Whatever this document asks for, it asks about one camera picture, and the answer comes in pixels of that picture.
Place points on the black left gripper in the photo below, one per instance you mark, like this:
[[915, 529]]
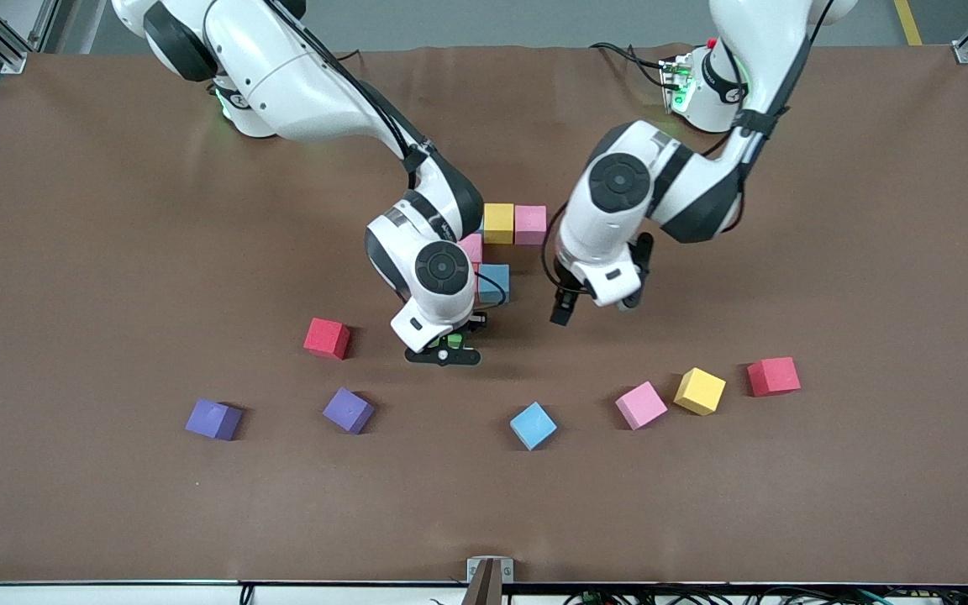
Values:
[[566, 303]]

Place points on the green foam cube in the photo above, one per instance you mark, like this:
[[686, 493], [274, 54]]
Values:
[[454, 340]]

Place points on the light blue foam cube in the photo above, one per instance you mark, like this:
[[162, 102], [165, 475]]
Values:
[[533, 425], [494, 274]]

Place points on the pink foam cube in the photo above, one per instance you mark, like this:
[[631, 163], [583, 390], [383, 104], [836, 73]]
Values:
[[640, 405], [473, 248], [531, 225]]

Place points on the yellow foam cube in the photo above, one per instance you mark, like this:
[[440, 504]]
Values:
[[498, 223], [699, 391]]

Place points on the red foam cube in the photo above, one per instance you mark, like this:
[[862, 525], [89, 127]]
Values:
[[773, 376], [326, 338]]

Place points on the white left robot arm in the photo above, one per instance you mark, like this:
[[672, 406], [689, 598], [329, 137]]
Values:
[[602, 227]]

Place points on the left arm base connector panel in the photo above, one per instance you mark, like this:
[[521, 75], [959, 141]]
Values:
[[674, 80]]

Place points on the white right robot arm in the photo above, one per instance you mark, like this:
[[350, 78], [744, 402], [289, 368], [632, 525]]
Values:
[[299, 84]]

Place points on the purple foam cube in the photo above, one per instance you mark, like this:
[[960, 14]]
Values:
[[348, 409], [212, 418]]

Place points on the brown table mat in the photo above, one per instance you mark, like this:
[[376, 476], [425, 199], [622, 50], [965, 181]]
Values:
[[114, 504]]

